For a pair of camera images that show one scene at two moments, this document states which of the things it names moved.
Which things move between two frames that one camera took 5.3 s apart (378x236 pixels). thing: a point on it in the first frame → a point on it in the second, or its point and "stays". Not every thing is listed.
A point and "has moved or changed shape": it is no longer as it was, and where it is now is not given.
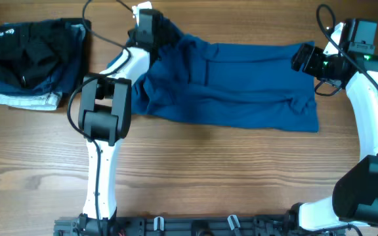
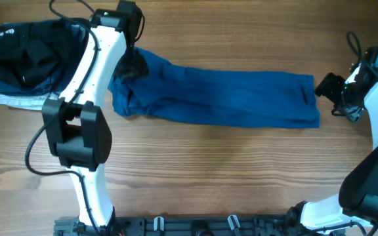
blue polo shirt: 268,86 has moved or changed shape
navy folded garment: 67,78 stays
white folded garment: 39,101 stays
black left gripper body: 159,40 → 131,66
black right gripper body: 302,57 → 335,90
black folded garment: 30,53 stays
